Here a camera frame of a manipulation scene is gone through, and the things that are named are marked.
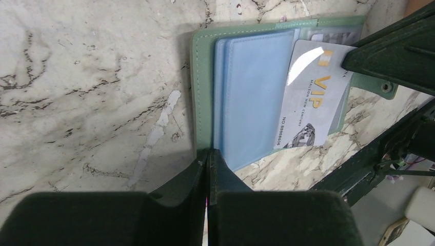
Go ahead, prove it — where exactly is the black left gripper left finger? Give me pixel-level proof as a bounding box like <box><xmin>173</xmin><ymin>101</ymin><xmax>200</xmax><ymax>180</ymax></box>
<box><xmin>1</xmin><ymin>151</ymin><xmax>208</xmax><ymax>245</ymax></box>

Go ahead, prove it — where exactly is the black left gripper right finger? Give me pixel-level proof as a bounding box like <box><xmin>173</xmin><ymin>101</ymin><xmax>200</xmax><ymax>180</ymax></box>
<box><xmin>207</xmin><ymin>149</ymin><xmax>363</xmax><ymax>245</ymax></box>

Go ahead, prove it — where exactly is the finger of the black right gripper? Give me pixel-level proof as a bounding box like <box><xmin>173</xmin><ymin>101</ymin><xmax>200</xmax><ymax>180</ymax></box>
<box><xmin>342</xmin><ymin>2</ymin><xmax>434</xmax><ymax>95</ymax></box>

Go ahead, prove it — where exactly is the silver diamond card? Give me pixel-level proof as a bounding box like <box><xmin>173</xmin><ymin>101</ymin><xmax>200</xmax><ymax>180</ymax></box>
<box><xmin>310</xmin><ymin>32</ymin><xmax>360</xmax><ymax>46</ymax></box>

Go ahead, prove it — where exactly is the silver VIP card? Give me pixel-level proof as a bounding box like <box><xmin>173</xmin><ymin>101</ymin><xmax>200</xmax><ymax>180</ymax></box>
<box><xmin>274</xmin><ymin>40</ymin><xmax>354</xmax><ymax>149</ymax></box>

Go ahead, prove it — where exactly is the green card holder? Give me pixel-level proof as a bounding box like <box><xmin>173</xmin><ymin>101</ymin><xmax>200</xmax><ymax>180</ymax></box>
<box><xmin>190</xmin><ymin>16</ymin><xmax>397</xmax><ymax>171</ymax></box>

